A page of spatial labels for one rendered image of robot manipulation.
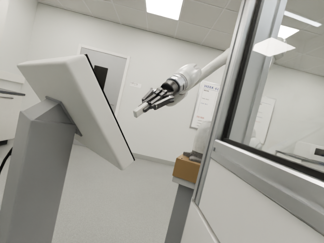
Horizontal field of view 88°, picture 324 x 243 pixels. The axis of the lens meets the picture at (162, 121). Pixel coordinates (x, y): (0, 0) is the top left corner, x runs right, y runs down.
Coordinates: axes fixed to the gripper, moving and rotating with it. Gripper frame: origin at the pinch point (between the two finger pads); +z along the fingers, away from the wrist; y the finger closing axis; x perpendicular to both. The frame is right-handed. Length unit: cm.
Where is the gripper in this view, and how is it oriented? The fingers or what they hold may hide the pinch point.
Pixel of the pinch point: (141, 109)
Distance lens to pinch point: 65.3
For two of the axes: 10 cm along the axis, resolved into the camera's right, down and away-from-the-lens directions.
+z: -6.2, 5.4, -5.7
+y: 7.8, 3.9, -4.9
